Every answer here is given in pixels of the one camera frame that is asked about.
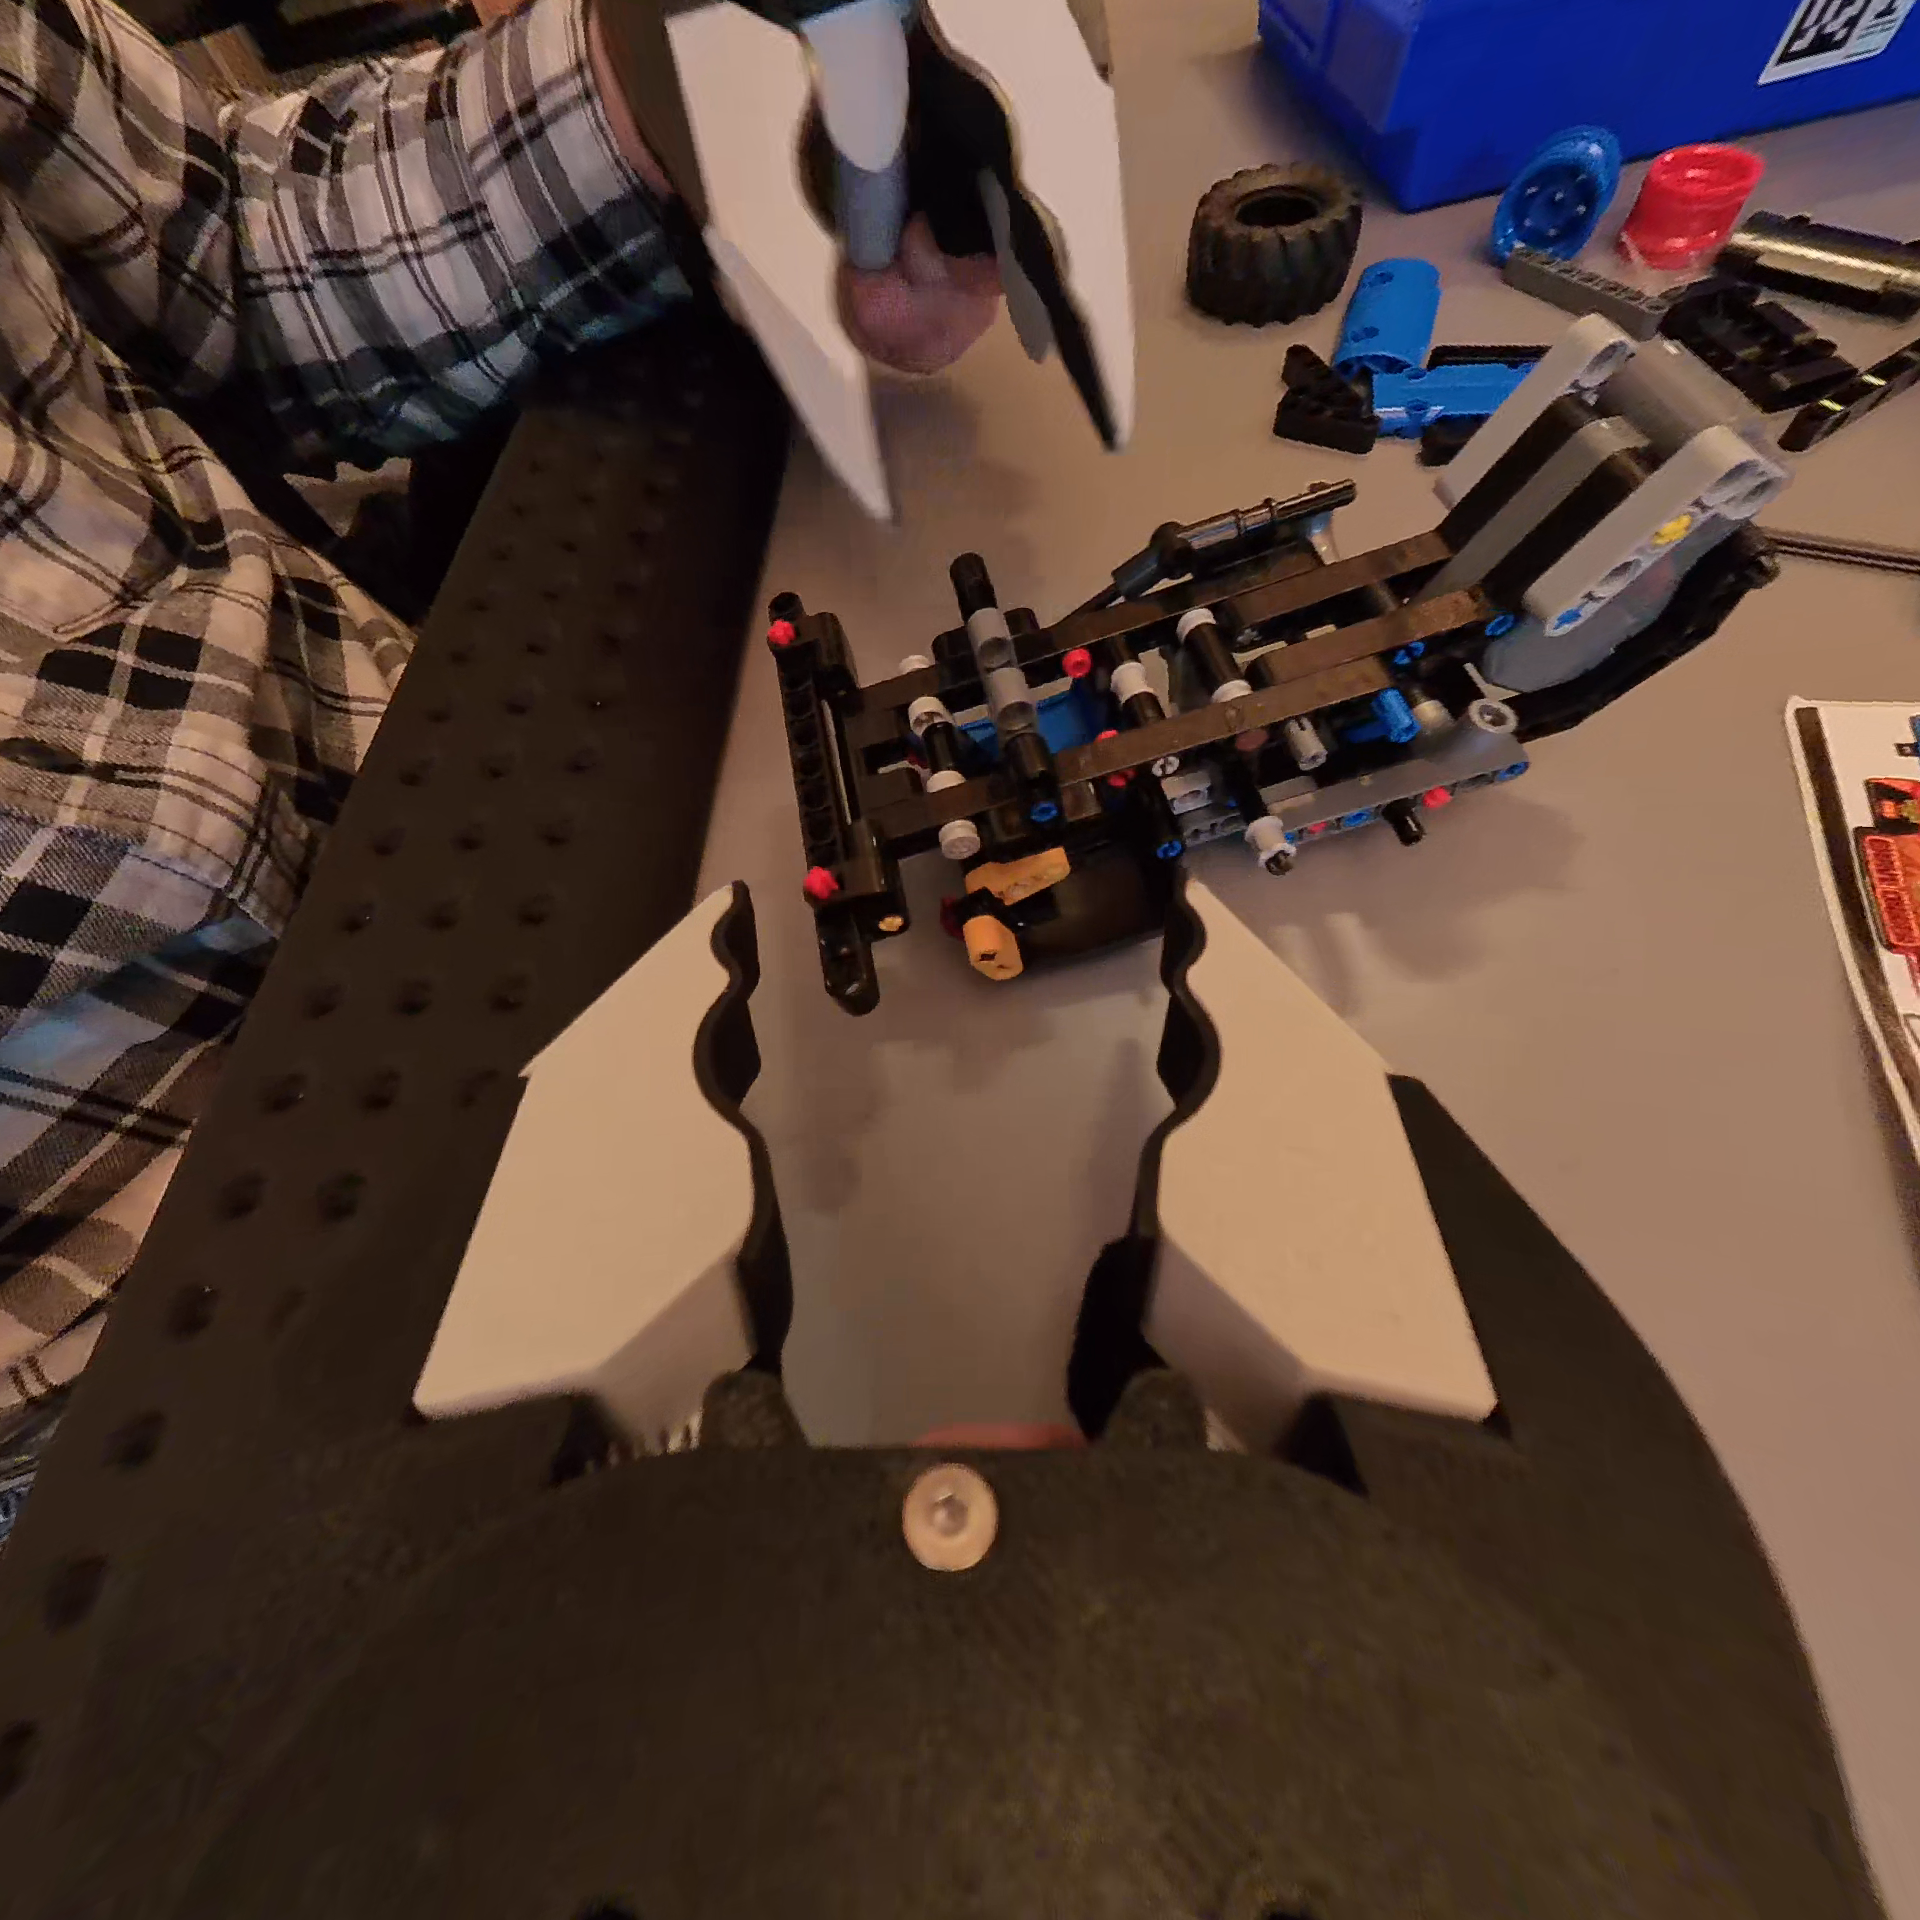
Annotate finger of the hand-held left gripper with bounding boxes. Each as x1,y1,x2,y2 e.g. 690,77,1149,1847
914,0,1134,453
659,0,901,525

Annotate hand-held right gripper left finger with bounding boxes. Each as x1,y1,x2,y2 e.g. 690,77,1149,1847
411,878,793,1450

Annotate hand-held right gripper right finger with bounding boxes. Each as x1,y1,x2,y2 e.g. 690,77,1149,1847
1068,883,1502,1450

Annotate toy car chassis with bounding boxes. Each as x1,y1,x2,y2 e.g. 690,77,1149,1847
764,314,1794,1020

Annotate grey desk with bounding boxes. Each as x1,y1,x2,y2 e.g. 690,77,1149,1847
695,0,1920,1920

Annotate black toy tire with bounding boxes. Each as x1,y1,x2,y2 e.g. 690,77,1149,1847
1183,163,1364,330

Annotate black small angled beam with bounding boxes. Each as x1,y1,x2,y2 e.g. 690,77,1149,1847
1273,344,1382,456

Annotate blue curved toy panel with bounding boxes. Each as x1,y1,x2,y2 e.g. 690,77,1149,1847
1332,259,1446,385

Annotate black perforated pad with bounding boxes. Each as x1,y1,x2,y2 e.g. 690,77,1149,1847
0,300,798,1803

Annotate blue flat toy panel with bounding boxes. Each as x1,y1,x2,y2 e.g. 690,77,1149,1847
1371,360,1547,439

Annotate blue toy wheel hub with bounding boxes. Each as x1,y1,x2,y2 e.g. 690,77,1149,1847
1488,125,1626,270

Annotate blue tagged storage bin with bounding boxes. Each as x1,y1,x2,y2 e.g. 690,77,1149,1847
1255,0,1920,213

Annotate grey toy beam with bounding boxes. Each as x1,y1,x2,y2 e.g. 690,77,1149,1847
1504,245,1674,340

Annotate red toy wheel hub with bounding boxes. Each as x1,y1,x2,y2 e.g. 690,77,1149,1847
1619,142,1768,272

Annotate colourful sticker sheet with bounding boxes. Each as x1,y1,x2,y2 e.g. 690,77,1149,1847
1784,695,1920,1159

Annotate black curved toy panel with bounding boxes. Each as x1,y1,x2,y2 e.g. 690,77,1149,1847
1713,210,1920,321

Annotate black long toy beam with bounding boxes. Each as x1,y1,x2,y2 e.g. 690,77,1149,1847
1776,336,1920,456

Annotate black long axle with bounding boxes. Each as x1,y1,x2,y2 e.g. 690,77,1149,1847
1754,525,1920,576

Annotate black toy frame piece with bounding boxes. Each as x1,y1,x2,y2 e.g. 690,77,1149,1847
1656,277,1861,414

